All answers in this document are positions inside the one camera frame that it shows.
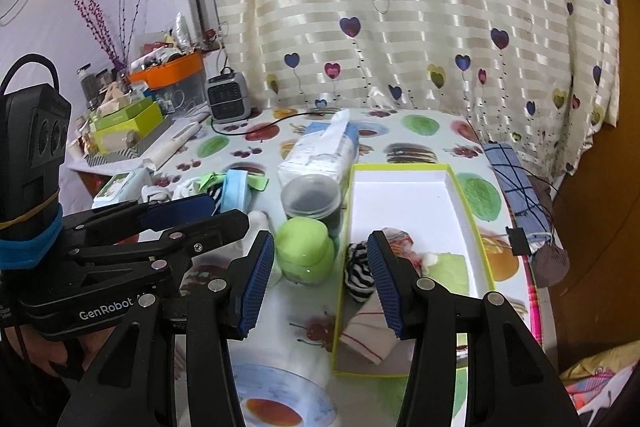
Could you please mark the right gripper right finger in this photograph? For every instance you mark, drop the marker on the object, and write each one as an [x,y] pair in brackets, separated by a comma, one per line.
[394,278]

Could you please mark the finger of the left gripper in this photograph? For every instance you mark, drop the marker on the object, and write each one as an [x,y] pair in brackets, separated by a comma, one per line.
[180,244]
[170,214]

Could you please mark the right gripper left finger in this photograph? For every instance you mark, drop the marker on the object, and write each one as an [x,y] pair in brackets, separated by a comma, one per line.
[248,278]

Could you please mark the black white striped sock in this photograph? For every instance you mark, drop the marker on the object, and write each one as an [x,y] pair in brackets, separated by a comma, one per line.
[357,278]

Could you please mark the left hand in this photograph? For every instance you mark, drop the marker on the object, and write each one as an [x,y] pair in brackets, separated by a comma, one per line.
[29,345]

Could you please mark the white sock bundle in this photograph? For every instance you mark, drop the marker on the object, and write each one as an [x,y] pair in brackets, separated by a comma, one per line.
[156,193]

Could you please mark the white sock in box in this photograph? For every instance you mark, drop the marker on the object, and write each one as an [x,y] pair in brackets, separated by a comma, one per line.
[429,259]

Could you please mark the wet wipes pack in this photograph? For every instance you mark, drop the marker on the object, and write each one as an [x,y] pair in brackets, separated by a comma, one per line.
[123,187]

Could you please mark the green folded towel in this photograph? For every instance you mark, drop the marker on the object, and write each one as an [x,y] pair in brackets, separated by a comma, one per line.
[450,271]

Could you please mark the green plastic cup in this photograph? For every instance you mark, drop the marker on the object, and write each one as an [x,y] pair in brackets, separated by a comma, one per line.
[305,251]

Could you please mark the white red striped sock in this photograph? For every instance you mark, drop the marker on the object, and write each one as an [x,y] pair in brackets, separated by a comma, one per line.
[368,334]

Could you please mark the light blue mask pouch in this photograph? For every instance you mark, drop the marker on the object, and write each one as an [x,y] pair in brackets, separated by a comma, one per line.
[235,191]

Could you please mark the zigzag pattern tray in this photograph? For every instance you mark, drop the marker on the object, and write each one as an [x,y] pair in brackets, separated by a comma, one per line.
[135,151]

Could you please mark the green white shallow box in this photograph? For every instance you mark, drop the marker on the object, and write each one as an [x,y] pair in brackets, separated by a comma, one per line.
[421,209]

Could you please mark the white long dispenser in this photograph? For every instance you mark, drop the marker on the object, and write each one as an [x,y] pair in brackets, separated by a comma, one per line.
[168,144]

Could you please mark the lime green boxes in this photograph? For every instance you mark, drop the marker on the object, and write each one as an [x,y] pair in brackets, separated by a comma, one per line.
[128,125]

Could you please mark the green cloth piece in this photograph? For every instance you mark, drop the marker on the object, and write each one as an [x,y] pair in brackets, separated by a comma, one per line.
[255,181]

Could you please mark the dark lidded plastic jar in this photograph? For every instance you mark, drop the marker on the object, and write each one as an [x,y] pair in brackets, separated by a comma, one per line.
[315,197]

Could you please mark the fruit print tablecloth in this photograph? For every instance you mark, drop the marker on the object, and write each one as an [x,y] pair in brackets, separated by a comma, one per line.
[321,353]

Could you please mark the orange lid storage bin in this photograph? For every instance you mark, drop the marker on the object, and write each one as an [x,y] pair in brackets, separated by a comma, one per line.
[177,85]

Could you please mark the grey small fan heater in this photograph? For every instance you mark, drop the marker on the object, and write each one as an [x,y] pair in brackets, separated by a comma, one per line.
[227,96]

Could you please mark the blue plaid cloth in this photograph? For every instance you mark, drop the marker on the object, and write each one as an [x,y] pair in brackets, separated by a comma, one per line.
[532,227]

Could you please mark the purple branch vase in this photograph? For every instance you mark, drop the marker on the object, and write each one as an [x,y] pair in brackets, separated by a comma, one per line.
[112,24]

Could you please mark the heart pattern curtain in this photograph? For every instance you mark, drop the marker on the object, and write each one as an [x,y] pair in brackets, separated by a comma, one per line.
[539,74]

